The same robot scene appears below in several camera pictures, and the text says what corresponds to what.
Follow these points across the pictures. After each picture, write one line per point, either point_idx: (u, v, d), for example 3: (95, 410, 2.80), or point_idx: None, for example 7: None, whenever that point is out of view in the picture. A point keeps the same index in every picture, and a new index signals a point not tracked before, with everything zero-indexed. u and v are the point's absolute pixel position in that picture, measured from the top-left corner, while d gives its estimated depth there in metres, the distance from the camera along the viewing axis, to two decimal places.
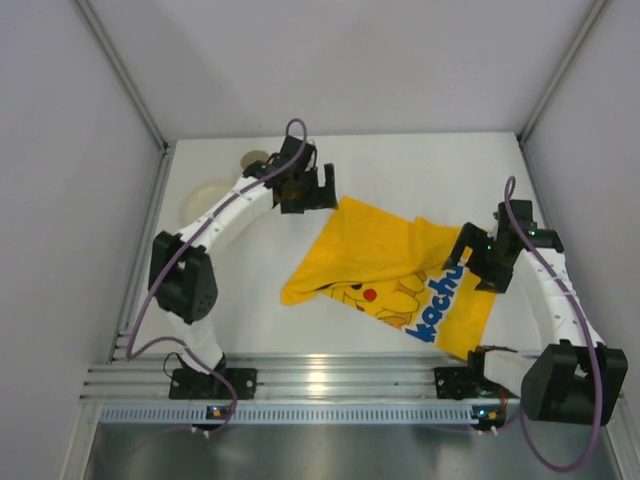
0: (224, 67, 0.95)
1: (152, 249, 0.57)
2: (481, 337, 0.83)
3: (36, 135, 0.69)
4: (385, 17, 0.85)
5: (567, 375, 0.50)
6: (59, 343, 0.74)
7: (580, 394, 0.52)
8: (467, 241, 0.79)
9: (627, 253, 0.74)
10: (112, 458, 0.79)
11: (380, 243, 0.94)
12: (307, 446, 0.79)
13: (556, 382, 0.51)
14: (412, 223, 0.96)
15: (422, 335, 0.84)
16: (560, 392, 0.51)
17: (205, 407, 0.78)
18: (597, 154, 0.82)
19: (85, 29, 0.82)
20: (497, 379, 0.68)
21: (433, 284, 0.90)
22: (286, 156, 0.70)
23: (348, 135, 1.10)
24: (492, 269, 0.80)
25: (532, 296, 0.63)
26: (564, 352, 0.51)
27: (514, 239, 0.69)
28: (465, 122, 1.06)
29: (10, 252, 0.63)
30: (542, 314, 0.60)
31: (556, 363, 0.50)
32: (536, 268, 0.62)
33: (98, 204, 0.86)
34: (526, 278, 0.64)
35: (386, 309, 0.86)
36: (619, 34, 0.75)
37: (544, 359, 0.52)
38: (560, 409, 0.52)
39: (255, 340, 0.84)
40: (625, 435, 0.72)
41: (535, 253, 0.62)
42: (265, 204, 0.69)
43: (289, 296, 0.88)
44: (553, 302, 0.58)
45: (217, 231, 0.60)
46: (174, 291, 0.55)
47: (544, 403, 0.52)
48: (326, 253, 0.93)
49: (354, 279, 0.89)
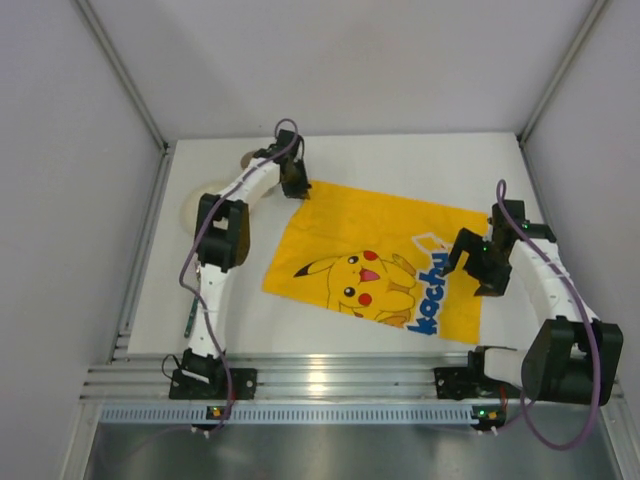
0: (224, 67, 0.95)
1: (198, 208, 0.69)
2: (480, 319, 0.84)
3: (35, 134, 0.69)
4: (385, 16, 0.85)
5: (565, 349, 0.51)
6: (59, 343, 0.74)
7: (578, 372, 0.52)
8: (464, 245, 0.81)
9: (628, 253, 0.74)
10: (113, 457, 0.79)
11: (349, 217, 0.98)
12: (307, 446, 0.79)
13: (555, 357, 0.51)
14: (387, 208, 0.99)
15: (424, 328, 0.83)
16: (559, 368, 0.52)
17: (205, 407, 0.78)
18: (595, 154, 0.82)
19: (85, 30, 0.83)
20: (499, 378, 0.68)
21: (424, 276, 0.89)
22: (282, 143, 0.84)
23: (347, 135, 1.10)
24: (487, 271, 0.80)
25: (527, 283, 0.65)
26: (562, 326, 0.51)
27: (507, 234, 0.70)
28: (465, 122, 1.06)
29: (10, 252, 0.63)
30: (539, 299, 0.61)
31: (554, 337, 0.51)
32: (531, 256, 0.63)
33: (99, 203, 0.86)
34: (522, 268, 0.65)
35: (384, 310, 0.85)
36: (619, 33, 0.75)
37: (544, 336, 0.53)
38: (560, 387, 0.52)
39: (248, 339, 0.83)
40: (626, 435, 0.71)
41: (528, 243, 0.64)
42: (273, 181, 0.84)
43: (272, 284, 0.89)
44: (548, 284, 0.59)
45: (247, 192, 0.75)
46: (220, 238, 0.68)
47: (544, 380, 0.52)
48: (299, 234, 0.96)
49: (334, 261, 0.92)
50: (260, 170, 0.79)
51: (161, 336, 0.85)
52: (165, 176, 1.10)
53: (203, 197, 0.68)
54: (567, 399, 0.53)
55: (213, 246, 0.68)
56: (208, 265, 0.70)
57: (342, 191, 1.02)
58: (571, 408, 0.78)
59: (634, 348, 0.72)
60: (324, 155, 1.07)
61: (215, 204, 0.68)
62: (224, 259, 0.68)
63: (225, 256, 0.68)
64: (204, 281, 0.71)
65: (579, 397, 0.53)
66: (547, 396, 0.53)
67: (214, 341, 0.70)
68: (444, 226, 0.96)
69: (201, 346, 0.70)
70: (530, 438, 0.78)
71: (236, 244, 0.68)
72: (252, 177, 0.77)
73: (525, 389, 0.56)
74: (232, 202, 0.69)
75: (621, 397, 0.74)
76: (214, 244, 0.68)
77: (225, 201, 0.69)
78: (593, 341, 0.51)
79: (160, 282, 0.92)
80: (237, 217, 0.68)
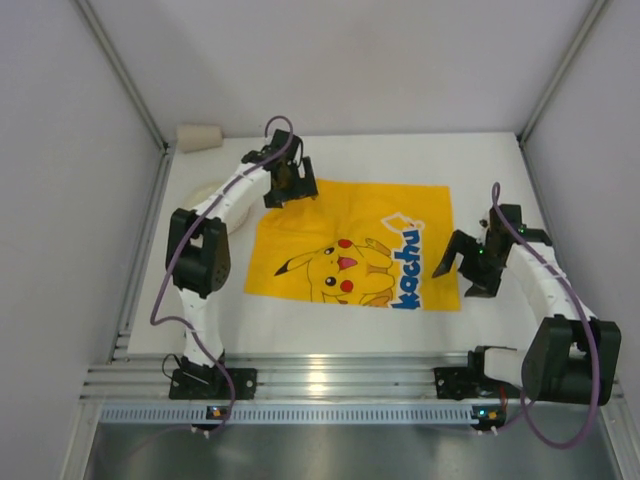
0: (223, 67, 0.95)
1: (170, 225, 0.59)
2: (458, 282, 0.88)
3: (36, 134, 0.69)
4: (385, 15, 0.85)
5: (564, 347, 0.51)
6: (59, 343, 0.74)
7: (578, 371, 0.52)
8: (459, 246, 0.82)
9: (628, 254, 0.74)
10: (112, 457, 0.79)
11: (317, 206, 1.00)
12: (307, 446, 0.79)
13: (554, 356, 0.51)
14: (361, 195, 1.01)
15: (408, 303, 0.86)
16: (558, 367, 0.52)
17: (205, 407, 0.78)
18: (595, 154, 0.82)
19: (85, 30, 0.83)
20: (499, 378, 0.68)
21: (399, 254, 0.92)
22: (277, 144, 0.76)
23: (347, 136, 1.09)
24: (482, 272, 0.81)
25: (525, 286, 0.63)
26: (560, 325, 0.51)
27: (504, 239, 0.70)
28: (465, 122, 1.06)
29: (10, 252, 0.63)
30: (538, 300, 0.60)
31: (553, 336, 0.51)
32: (527, 259, 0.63)
33: (98, 204, 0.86)
34: (520, 272, 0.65)
35: (367, 294, 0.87)
36: (619, 32, 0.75)
37: (542, 335, 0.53)
38: (561, 386, 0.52)
39: (252, 339, 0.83)
40: (626, 435, 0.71)
41: (527, 247, 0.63)
42: (263, 188, 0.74)
43: (251, 282, 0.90)
44: (545, 284, 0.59)
45: (228, 206, 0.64)
46: (194, 262, 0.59)
47: (545, 379, 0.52)
48: (273, 232, 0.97)
49: (310, 253, 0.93)
50: (248, 181, 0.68)
51: (161, 337, 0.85)
52: (165, 176, 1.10)
53: (175, 214, 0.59)
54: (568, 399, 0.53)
55: (186, 268, 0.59)
56: (185, 289, 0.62)
57: (343, 190, 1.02)
58: (571, 409, 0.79)
59: (634, 349, 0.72)
60: (323, 156, 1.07)
61: (190, 223, 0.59)
62: (199, 284, 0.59)
63: (200, 282, 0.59)
64: (186, 305, 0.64)
65: (580, 396, 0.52)
66: (548, 396, 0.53)
67: (207, 354, 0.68)
68: (409, 205, 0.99)
69: (196, 356, 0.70)
70: (530, 437, 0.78)
71: (212, 267, 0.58)
72: (237, 188, 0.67)
73: (526, 389, 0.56)
74: (210, 221, 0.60)
75: (621, 397, 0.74)
76: (190, 267, 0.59)
77: (202, 219, 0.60)
78: (591, 339, 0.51)
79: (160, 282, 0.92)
80: (214, 236, 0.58)
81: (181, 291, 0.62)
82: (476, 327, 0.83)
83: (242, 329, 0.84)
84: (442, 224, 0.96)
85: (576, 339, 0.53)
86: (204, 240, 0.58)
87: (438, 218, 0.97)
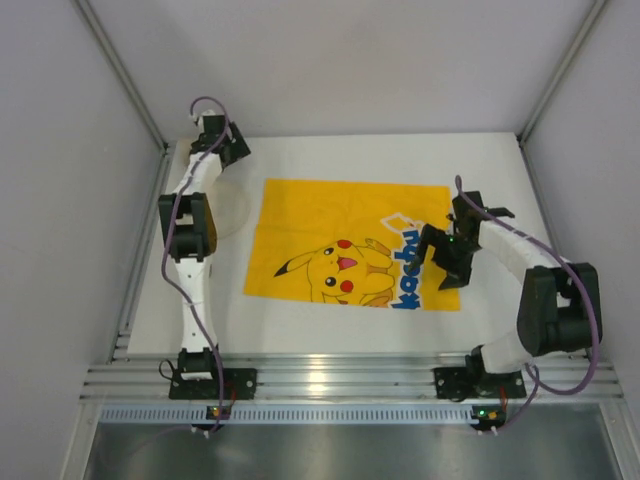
0: (223, 67, 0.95)
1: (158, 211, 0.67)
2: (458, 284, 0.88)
3: (37, 134, 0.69)
4: (385, 16, 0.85)
5: (552, 292, 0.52)
6: (59, 342, 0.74)
7: (572, 316, 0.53)
8: (427, 238, 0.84)
9: (627, 253, 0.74)
10: (113, 459, 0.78)
11: (317, 206, 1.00)
12: (307, 445, 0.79)
13: (544, 303, 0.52)
14: (361, 195, 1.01)
15: (408, 304, 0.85)
16: (552, 314, 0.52)
17: (205, 407, 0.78)
18: (594, 154, 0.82)
19: (85, 32, 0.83)
20: (495, 362, 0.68)
21: (398, 255, 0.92)
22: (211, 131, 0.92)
23: (347, 135, 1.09)
24: (453, 260, 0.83)
25: (501, 255, 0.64)
26: (542, 272, 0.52)
27: (472, 221, 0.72)
28: (466, 121, 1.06)
29: (10, 252, 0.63)
30: (516, 265, 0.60)
31: (538, 284, 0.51)
32: (498, 231, 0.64)
33: (99, 204, 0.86)
34: (494, 244, 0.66)
35: (367, 294, 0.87)
36: (618, 34, 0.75)
37: (528, 288, 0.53)
38: (559, 333, 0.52)
39: (252, 339, 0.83)
40: (628, 435, 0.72)
41: (494, 220, 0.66)
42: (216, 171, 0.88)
43: (252, 283, 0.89)
44: (518, 245, 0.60)
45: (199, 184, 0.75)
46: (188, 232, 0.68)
47: (541, 329, 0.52)
48: (272, 232, 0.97)
49: (310, 253, 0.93)
50: (203, 162, 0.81)
51: (161, 337, 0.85)
52: (165, 176, 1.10)
53: (160, 199, 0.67)
54: (569, 346, 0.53)
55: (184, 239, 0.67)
56: (182, 259, 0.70)
57: (342, 190, 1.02)
58: (571, 409, 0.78)
59: (633, 349, 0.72)
60: (323, 156, 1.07)
61: (174, 201, 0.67)
62: (198, 250, 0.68)
63: (199, 246, 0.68)
64: (183, 275, 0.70)
65: (581, 341, 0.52)
66: (550, 347, 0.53)
67: (206, 335, 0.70)
68: (409, 205, 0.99)
69: (194, 342, 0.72)
70: (529, 437, 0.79)
71: (206, 232, 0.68)
72: (198, 169, 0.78)
73: (527, 348, 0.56)
74: (191, 196, 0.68)
75: (621, 397, 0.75)
76: (187, 238, 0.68)
77: (182, 198, 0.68)
78: (578, 282, 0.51)
79: (160, 282, 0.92)
80: (201, 207, 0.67)
81: (178, 263, 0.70)
82: (475, 327, 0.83)
83: (241, 328, 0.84)
84: (442, 224, 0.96)
85: (561, 286, 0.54)
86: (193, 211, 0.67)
87: (438, 218, 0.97)
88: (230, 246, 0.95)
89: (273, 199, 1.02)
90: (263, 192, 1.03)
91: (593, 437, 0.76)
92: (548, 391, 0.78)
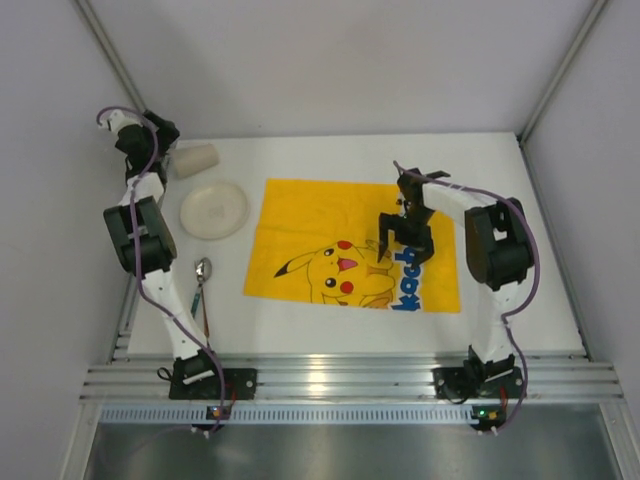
0: (223, 67, 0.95)
1: (109, 226, 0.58)
2: (458, 287, 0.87)
3: (36, 134, 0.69)
4: (385, 17, 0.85)
5: (488, 224, 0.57)
6: (58, 342, 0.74)
7: (511, 245, 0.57)
8: (388, 226, 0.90)
9: (627, 253, 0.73)
10: (113, 459, 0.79)
11: (317, 206, 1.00)
12: (307, 446, 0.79)
13: (483, 236, 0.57)
14: (361, 194, 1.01)
15: (408, 305, 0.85)
16: (493, 245, 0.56)
17: (205, 407, 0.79)
18: (593, 153, 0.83)
19: (84, 33, 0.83)
20: (479, 336, 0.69)
21: (399, 256, 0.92)
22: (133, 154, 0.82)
23: (346, 136, 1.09)
24: (413, 235, 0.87)
25: (445, 211, 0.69)
26: (477, 211, 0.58)
27: (415, 188, 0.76)
28: (466, 121, 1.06)
29: (10, 251, 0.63)
30: (457, 214, 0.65)
31: (475, 220, 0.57)
32: (439, 189, 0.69)
33: (99, 205, 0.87)
34: (436, 202, 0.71)
35: (367, 295, 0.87)
36: (617, 34, 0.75)
37: (471, 230, 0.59)
38: (501, 259, 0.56)
39: (252, 340, 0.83)
40: (627, 435, 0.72)
41: (433, 181, 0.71)
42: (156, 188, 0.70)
43: (252, 285, 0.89)
44: (456, 197, 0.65)
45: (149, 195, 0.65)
46: (143, 243, 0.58)
47: (485, 260, 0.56)
48: (273, 232, 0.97)
49: (311, 253, 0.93)
50: (141, 181, 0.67)
51: (161, 336, 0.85)
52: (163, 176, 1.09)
53: (107, 214, 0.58)
54: (511, 272, 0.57)
55: (142, 251, 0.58)
56: (149, 274, 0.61)
57: (342, 190, 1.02)
58: (572, 409, 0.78)
59: (632, 350, 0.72)
60: (323, 156, 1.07)
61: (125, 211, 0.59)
62: (163, 259, 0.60)
63: (163, 254, 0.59)
64: (154, 290, 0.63)
65: (522, 265, 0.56)
66: (496, 276, 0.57)
67: (195, 340, 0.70)
68: None
69: (186, 346, 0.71)
70: (530, 436, 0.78)
71: (163, 235, 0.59)
72: (141, 188, 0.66)
73: (479, 280, 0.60)
74: (141, 202, 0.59)
75: (622, 397, 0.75)
76: (145, 252, 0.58)
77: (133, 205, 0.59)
78: (512, 209, 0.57)
79: None
80: (151, 208, 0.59)
81: (146, 278, 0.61)
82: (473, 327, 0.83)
83: (241, 329, 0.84)
84: (443, 224, 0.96)
85: (496, 223, 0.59)
86: (143, 216, 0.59)
87: (438, 219, 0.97)
88: (231, 246, 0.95)
89: (274, 198, 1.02)
90: (265, 191, 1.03)
91: (593, 437, 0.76)
92: (549, 391, 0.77)
